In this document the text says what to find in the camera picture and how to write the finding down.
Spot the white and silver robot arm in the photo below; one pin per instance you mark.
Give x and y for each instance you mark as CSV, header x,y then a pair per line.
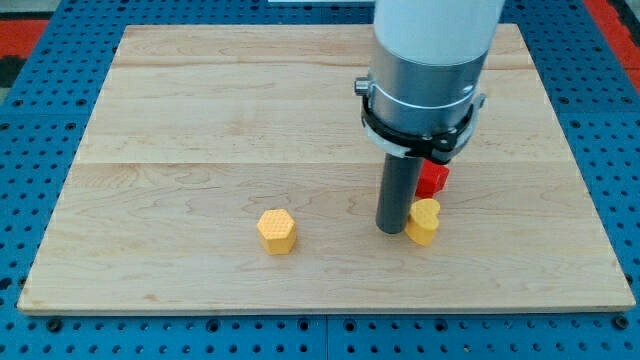
x,y
419,97

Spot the yellow hexagon block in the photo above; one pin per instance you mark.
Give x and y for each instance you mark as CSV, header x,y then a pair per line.
x,y
277,231

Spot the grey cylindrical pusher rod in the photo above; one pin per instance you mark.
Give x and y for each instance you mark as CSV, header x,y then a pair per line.
x,y
398,185

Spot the yellow heart block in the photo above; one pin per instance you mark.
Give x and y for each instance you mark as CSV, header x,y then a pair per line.
x,y
423,222

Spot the red block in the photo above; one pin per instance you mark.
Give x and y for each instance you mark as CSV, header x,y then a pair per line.
x,y
432,179

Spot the light wooden board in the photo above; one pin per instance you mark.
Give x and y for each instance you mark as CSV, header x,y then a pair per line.
x,y
198,130

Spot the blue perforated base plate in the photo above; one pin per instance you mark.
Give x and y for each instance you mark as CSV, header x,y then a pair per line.
x,y
49,104

